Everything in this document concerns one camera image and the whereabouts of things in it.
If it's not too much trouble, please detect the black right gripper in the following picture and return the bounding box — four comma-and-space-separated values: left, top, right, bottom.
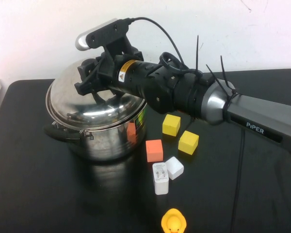
74, 53, 150, 98

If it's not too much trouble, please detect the steel lid with black knob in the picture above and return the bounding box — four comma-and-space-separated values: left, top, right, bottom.
46, 59, 147, 131

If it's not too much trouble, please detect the stainless steel pot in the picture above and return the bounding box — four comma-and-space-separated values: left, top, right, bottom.
43, 103, 149, 162

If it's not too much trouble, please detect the yellow foam cube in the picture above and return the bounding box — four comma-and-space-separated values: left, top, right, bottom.
178, 130, 200, 155
162, 114, 181, 135

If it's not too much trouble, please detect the orange foam cube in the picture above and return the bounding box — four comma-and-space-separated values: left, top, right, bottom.
145, 139, 164, 163

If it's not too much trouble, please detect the white plug charger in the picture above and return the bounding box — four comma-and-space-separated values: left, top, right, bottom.
152, 162, 170, 196

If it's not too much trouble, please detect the white foam cube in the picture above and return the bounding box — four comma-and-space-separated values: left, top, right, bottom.
165, 156, 184, 181

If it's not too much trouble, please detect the black zip tie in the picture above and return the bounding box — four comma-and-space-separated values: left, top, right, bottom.
220, 55, 240, 100
205, 64, 236, 102

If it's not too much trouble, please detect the yellow rubber duck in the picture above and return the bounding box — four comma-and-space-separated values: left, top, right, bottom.
161, 208, 187, 233

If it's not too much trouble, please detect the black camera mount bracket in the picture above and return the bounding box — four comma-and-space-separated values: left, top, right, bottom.
86, 18, 144, 64

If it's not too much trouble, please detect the black camera cable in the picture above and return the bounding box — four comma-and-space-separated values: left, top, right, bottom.
126, 16, 197, 73

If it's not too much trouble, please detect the black hanging cable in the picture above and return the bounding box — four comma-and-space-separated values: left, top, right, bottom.
231, 127, 246, 233

